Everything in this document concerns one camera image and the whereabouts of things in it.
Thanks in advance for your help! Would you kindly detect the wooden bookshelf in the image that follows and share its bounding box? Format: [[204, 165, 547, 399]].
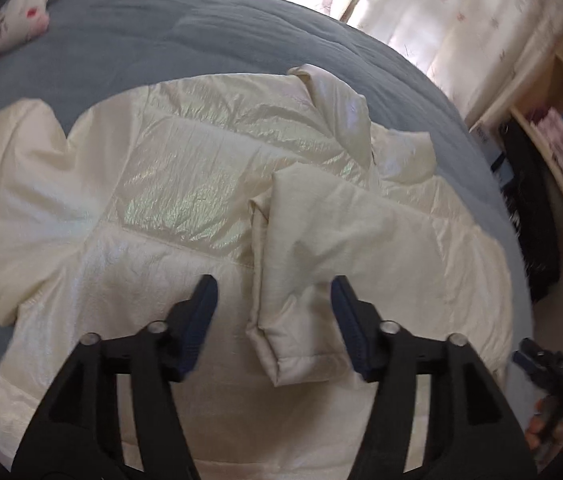
[[469, 24, 563, 321]]

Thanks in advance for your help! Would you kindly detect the white floral curtain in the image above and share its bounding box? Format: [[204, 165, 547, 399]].
[[287, 0, 563, 125]]

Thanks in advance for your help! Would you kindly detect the person's hand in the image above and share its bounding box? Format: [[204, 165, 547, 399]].
[[524, 398, 547, 451]]

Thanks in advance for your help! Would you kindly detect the pink white cat plush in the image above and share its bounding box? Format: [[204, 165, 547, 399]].
[[0, 0, 50, 54]]

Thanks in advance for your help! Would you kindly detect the white puffer jacket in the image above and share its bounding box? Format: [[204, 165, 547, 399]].
[[0, 65, 513, 479]]

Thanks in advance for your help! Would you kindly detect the pink box stack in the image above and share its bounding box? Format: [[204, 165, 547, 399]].
[[531, 107, 563, 162]]

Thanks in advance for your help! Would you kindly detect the blue-grey bed blanket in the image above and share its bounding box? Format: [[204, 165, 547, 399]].
[[0, 0, 534, 422]]

